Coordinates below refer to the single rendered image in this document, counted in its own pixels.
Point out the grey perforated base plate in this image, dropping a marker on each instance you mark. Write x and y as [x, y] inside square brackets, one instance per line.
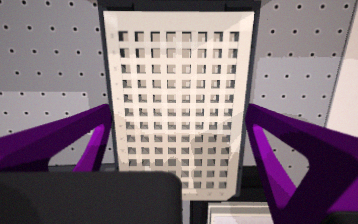
[52, 66]

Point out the black rectangular frame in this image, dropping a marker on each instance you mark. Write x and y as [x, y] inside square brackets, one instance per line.
[251, 191]

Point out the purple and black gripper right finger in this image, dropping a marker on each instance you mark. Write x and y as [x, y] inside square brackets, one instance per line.
[330, 184]

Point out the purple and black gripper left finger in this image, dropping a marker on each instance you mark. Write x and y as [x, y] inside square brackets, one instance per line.
[30, 150]

